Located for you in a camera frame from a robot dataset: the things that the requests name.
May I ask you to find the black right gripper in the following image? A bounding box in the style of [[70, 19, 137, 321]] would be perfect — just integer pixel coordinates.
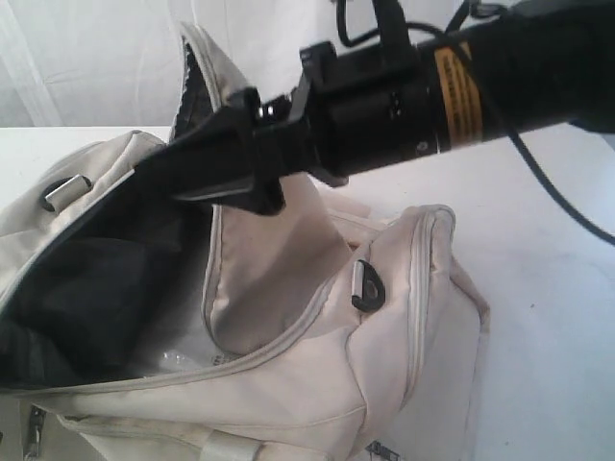
[[135, 41, 442, 216]]

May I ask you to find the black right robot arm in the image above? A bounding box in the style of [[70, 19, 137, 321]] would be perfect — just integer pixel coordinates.
[[135, 1, 614, 215]]

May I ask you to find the clear plastic bag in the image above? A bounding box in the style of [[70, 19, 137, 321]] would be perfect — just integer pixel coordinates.
[[152, 329, 237, 373]]

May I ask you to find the white backdrop curtain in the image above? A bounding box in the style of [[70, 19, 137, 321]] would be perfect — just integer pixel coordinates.
[[1, 1, 337, 128]]

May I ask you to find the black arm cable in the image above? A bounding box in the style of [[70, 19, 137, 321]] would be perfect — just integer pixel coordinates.
[[335, 0, 615, 241]]

